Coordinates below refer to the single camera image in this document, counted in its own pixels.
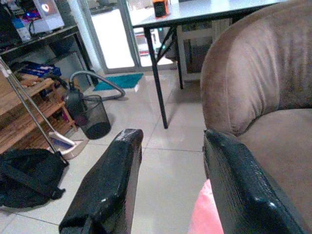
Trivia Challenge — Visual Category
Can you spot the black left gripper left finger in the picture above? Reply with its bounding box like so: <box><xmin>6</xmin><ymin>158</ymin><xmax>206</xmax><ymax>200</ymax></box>
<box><xmin>58</xmin><ymin>128</ymin><xmax>144</xmax><ymax>234</ymax></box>

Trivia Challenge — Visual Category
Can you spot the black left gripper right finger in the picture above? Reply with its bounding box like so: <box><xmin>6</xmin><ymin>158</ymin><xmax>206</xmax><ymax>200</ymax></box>
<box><xmin>203</xmin><ymin>129</ymin><xmax>307</xmax><ymax>234</ymax></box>

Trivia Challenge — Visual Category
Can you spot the pink pillow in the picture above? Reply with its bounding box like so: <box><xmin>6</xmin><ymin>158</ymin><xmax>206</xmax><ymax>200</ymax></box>
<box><xmin>187</xmin><ymin>179</ymin><xmax>225</xmax><ymax>234</ymax></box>

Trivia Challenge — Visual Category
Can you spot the teal floor mat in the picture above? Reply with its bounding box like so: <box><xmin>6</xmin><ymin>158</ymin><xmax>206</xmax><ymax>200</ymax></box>
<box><xmin>93</xmin><ymin>72</ymin><xmax>145</xmax><ymax>92</ymax></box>

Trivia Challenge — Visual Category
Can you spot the brown fabric sofa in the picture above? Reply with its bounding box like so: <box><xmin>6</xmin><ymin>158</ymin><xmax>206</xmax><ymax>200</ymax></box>
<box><xmin>200</xmin><ymin>0</ymin><xmax>312</xmax><ymax>234</ymax></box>

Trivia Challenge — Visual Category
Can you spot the beige dustpan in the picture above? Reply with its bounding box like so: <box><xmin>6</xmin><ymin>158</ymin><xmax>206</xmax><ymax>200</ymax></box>
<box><xmin>48</xmin><ymin>131</ymin><xmax>90</xmax><ymax>160</ymax></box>

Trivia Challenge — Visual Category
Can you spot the black mesh waste bin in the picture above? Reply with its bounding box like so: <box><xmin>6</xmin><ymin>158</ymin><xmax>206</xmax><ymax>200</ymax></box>
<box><xmin>77</xmin><ymin>94</ymin><xmax>112</xmax><ymax>140</ymax></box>

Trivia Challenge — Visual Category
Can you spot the black backpack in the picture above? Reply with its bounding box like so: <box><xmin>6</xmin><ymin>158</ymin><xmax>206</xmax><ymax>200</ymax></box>
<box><xmin>0</xmin><ymin>148</ymin><xmax>70</xmax><ymax>209</ymax></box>

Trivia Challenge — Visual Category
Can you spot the black vacuum cleaner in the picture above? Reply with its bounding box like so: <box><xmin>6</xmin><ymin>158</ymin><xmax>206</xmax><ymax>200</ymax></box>
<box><xmin>63</xmin><ymin>82</ymin><xmax>89</xmax><ymax>127</ymax></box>

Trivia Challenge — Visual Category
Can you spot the wooden shoe rack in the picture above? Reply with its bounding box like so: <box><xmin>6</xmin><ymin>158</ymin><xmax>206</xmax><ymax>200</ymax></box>
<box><xmin>0</xmin><ymin>72</ymin><xmax>78</xmax><ymax>155</ymax></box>

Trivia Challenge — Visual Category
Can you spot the blue cardboard box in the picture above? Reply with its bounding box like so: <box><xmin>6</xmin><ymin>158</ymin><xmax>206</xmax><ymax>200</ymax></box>
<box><xmin>19</xmin><ymin>61</ymin><xmax>62</xmax><ymax>78</ymax></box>

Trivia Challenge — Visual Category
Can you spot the glass sliding door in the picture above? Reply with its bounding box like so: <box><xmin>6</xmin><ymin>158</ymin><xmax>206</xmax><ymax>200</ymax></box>
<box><xmin>80</xmin><ymin>0</ymin><xmax>181</xmax><ymax>74</ymax></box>

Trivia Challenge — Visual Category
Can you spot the black metal shelf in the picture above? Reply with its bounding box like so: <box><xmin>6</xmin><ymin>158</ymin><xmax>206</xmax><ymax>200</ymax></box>
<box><xmin>0</xmin><ymin>24</ymin><xmax>95</xmax><ymax>86</ymax></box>

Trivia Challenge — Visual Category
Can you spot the white computer case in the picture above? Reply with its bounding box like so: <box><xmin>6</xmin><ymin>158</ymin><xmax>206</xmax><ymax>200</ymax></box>
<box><xmin>31</xmin><ymin>0</ymin><xmax>65</xmax><ymax>34</ymax></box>

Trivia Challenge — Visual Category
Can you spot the black metal folding table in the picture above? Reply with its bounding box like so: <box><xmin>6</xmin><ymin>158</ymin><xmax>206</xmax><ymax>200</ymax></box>
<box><xmin>131</xmin><ymin>0</ymin><xmax>288</xmax><ymax>130</ymax></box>

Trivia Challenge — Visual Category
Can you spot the orange black box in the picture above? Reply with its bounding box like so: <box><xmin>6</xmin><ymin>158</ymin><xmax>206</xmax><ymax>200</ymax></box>
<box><xmin>152</xmin><ymin>0</ymin><xmax>169</xmax><ymax>18</ymax></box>

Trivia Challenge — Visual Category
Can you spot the grey vacuum hose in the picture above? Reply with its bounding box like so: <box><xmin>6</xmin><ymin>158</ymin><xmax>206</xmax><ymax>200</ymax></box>
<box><xmin>69</xmin><ymin>71</ymin><xmax>126</xmax><ymax>101</ymax></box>

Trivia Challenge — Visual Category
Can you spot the metal broom handle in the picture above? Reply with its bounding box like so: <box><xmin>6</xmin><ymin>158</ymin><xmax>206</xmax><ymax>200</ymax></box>
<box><xmin>0</xmin><ymin>56</ymin><xmax>69</xmax><ymax>166</ymax></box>

